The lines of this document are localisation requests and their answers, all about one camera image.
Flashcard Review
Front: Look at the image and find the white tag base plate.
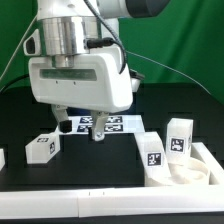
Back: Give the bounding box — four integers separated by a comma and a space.
53, 115, 146, 137

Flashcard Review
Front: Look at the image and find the black cable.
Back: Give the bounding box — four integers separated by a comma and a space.
0, 73, 31, 94

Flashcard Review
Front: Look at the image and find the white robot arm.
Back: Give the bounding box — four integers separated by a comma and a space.
24, 0, 170, 141

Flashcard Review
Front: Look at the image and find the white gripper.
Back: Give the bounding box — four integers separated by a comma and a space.
29, 46, 133, 141

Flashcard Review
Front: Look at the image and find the white U-shaped wall fence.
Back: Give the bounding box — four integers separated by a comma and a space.
0, 142, 224, 220

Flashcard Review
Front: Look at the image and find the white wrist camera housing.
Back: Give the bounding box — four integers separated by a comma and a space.
23, 29, 41, 56

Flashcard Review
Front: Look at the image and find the grey cable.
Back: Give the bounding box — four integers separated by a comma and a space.
0, 19, 38, 82

